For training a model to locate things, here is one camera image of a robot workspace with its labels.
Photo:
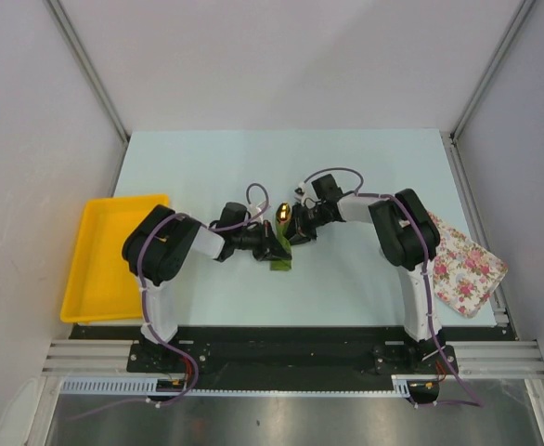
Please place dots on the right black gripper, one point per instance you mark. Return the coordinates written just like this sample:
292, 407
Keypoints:
304, 233

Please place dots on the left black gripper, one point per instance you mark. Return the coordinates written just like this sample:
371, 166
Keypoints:
268, 246

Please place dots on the green paper napkin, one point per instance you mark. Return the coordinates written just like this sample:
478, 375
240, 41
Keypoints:
282, 258

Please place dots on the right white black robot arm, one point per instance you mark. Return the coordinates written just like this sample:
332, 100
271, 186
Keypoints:
407, 236

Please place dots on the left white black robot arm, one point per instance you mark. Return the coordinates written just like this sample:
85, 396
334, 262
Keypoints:
157, 249

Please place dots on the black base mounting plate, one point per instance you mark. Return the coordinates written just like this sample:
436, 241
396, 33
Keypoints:
281, 354

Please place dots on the floral patterned tray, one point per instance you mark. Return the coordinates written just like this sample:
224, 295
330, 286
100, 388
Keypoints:
466, 275

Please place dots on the yellow plastic tray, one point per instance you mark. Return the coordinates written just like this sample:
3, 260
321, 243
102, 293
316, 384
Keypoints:
100, 286

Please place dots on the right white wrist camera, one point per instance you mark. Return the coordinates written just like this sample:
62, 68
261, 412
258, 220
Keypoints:
304, 194

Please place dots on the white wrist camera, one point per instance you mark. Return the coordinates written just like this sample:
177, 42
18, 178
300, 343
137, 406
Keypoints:
304, 194
257, 211

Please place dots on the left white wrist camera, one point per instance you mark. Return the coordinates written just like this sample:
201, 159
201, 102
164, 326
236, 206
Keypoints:
257, 211

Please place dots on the right aluminium corner post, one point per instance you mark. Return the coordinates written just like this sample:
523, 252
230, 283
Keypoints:
502, 50

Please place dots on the aluminium corner post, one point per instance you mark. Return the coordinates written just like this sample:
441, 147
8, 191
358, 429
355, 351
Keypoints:
74, 43
502, 50

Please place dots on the white slotted cable duct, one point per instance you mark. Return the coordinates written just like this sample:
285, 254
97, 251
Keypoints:
235, 386

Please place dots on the aluminium frame rail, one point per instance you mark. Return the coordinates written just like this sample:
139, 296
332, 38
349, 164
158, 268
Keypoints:
90, 398

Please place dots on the left aluminium corner post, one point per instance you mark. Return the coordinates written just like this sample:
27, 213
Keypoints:
74, 43

